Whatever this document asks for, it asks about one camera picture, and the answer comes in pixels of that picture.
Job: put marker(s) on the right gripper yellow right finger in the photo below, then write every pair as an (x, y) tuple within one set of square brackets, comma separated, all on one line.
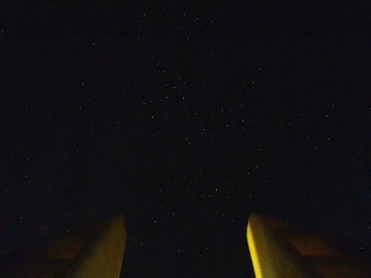
[(269, 255)]

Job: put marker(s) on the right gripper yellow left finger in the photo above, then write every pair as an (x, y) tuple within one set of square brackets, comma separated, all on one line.
[(104, 255)]

